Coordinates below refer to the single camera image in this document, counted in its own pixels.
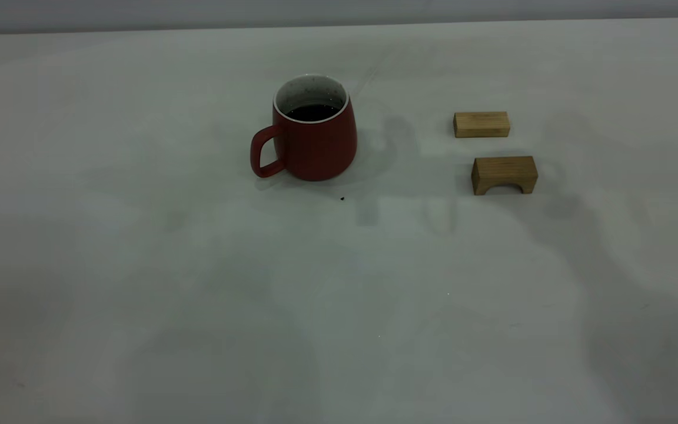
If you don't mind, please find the red ceramic mug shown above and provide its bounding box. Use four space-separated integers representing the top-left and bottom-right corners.
250 74 358 182

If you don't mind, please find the flat rectangular wooden block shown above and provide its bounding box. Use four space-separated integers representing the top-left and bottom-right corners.
453 111 511 139

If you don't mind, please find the arched wooden block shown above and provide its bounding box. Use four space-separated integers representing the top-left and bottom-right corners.
471 155 539 196

